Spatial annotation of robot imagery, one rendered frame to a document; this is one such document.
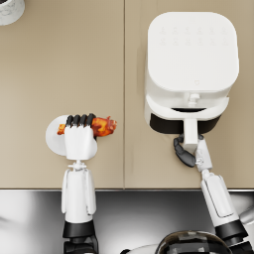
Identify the white round plate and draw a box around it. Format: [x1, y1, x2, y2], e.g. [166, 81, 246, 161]
[45, 114, 99, 157]

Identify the white air fryer body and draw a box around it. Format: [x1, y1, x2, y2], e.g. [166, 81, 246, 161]
[144, 11, 240, 111]

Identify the air fryer drawer with handle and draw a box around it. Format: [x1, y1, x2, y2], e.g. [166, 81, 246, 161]
[144, 93, 230, 155]

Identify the dark round robot body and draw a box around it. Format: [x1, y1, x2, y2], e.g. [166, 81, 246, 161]
[120, 230, 234, 254]

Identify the white marbled pot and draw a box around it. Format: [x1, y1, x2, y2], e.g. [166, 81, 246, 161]
[0, 0, 26, 27]

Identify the roasted drumstick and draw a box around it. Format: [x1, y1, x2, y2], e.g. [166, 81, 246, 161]
[57, 115, 118, 138]

